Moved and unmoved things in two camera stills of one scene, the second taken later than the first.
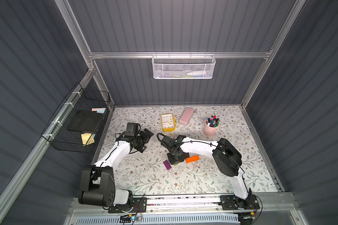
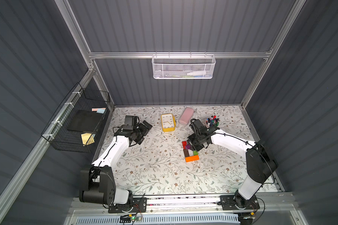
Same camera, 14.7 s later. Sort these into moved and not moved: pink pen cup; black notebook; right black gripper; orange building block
Moved: right black gripper
Not moved: black notebook; orange building block; pink pen cup
